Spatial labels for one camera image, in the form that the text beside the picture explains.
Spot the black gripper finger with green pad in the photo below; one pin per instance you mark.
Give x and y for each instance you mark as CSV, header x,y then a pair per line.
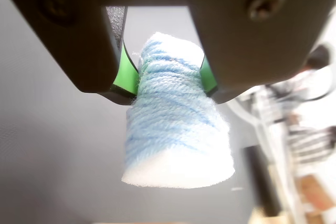
x,y
257,45
78,51

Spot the blue white yarn block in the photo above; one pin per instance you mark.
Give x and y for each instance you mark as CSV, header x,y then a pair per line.
x,y
176,129

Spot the person in striped shirt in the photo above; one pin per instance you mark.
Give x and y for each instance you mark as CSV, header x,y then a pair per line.
x,y
307,142

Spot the black post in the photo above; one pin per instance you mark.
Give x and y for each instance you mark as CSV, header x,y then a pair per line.
x,y
265,182

